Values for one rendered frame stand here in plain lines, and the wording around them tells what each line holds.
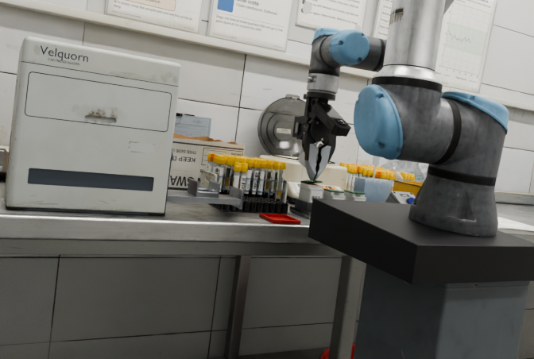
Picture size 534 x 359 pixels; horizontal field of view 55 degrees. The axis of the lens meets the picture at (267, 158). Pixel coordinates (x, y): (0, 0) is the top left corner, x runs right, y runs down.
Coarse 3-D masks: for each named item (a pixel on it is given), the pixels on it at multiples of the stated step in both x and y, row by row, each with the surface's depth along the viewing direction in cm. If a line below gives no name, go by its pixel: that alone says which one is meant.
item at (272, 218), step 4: (260, 216) 114; (264, 216) 113; (268, 216) 116; (272, 216) 116; (276, 216) 116; (280, 216) 117; (284, 216) 117; (288, 216) 116; (268, 220) 111; (272, 220) 109; (276, 220) 109; (280, 220) 110; (284, 220) 110; (288, 220) 111; (292, 220) 111; (296, 220) 112
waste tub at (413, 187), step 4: (396, 180) 147; (396, 184) 147; (400, 184) 145; (404, 184) 144; (408, 184) 142; (412, 184) 141; (416, 184) 139; (420, 184) 152; (396, 188) 147; (400, 188) 145; (404, 188) 144; (408, 188) 142; (412, 188) 141; (416, 188) 139; (412, 192) 141; (416, 192) 139
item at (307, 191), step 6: (300, 186) 126; (306, 186) 124; (312, 186) 124; (318, 186) 125; (300, 192) 126; (306, 192) 124; (312, 192) 123; (318, 192) 124; (300, 198) 126; (306, 198) 124; (312, 198) 123; (318, 198) 124
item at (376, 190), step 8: (360, 184) 137; (368, 184) 136; (376, 184) 138; (384, 184) 139; (368, 192) 136; (376, 192) 138; (384, 192) 140; (368, 200) 137; (376, 200) 138; (384, 200) 140
